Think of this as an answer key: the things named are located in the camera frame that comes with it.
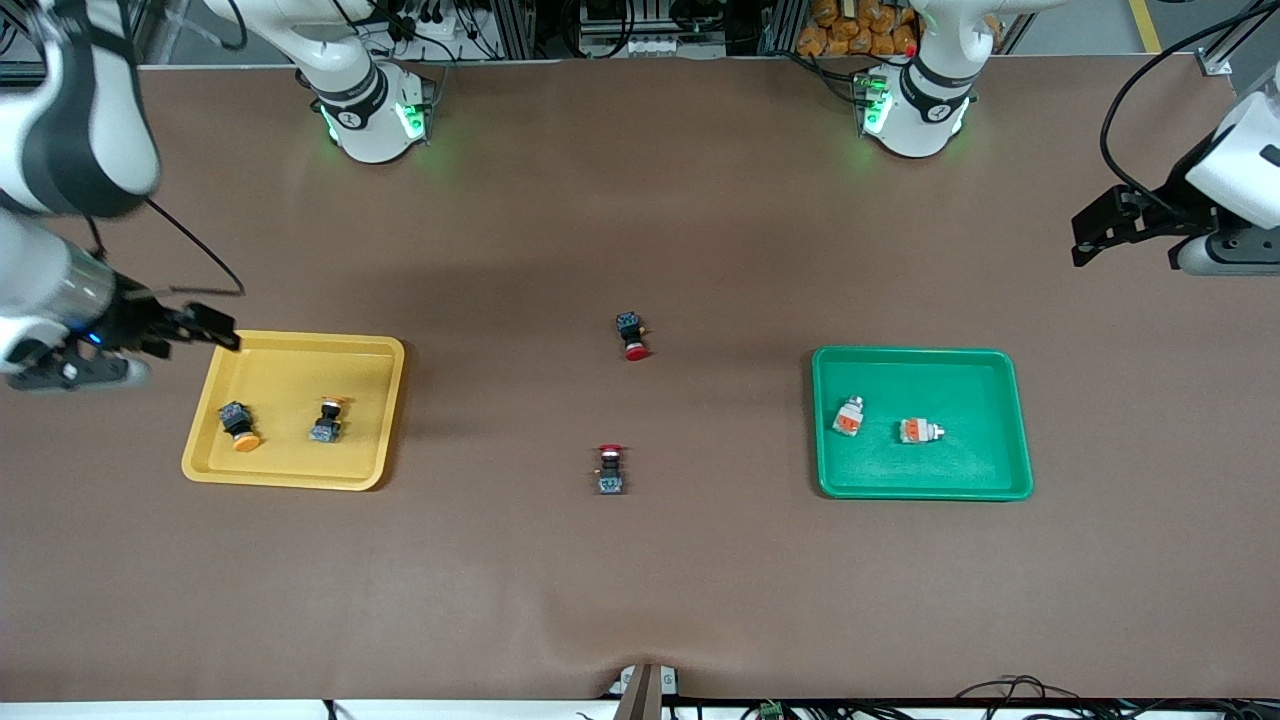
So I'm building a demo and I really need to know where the yellow mushroom push button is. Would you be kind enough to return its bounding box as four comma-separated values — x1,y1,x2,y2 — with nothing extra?
218,401,263,453
308,396,349,445

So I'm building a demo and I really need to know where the yellow plastic tray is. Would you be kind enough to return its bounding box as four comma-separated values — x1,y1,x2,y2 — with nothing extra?
181,330,406,492

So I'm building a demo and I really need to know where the green plastic tray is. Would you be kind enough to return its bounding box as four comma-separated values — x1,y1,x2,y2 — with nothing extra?
811,346,1034,501

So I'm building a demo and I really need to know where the orange snack bag pile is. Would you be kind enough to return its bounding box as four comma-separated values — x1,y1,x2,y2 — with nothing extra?
797,0,919,57

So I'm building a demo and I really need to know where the white power strip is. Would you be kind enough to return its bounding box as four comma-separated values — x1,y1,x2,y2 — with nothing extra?
625,34,703,58

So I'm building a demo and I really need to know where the brown table cover sheet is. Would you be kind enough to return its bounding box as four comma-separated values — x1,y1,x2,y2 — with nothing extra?
0,55,1280,702

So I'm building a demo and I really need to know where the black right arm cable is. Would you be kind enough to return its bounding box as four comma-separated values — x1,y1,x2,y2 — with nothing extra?
90,198,247,298

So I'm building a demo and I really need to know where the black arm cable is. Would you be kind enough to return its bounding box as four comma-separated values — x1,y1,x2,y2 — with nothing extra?
90,198,247,298
1099,0,1280,216

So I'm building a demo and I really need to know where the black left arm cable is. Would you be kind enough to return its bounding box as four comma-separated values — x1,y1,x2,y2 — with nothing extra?
1099,0,1280,216

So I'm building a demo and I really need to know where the black cable bundle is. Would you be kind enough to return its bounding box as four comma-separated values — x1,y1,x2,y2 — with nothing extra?
955,676,1280,720

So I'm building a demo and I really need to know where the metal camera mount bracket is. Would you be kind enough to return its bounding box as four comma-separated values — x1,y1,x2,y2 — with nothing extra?
612,662,679,720

